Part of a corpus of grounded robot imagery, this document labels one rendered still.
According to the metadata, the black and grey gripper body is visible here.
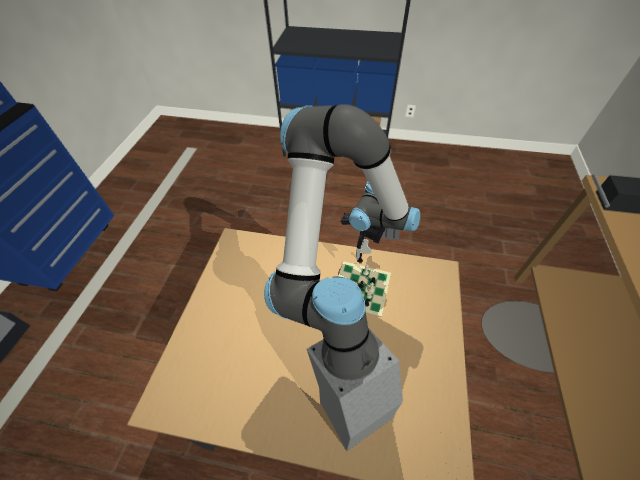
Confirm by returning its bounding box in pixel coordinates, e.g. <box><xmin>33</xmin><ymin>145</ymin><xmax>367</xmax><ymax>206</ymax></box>
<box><xmin>360</xmin><ymin>226</ymin><xmax>385</xmax><ymax>244</ymax></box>

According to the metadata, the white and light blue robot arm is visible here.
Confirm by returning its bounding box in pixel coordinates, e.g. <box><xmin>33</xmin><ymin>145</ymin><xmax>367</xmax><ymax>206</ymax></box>
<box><xmin>264</xmin><ymin>104</ymin><xmax>420</xmax><ymax>380</ymax></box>

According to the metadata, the green and cream chessboard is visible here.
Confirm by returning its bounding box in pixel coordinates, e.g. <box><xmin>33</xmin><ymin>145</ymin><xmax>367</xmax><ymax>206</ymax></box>
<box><xmin>339</xmin><ymin>261</ymin><xmax>391</xmax><ymax>317</ymax></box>

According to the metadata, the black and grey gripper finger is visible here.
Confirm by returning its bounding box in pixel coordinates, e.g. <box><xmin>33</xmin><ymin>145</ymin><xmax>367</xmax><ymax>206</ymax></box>
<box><xmin>356</xmin><ymin>232</ymin><xmax>372</xmax><ymax>260</ymax></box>

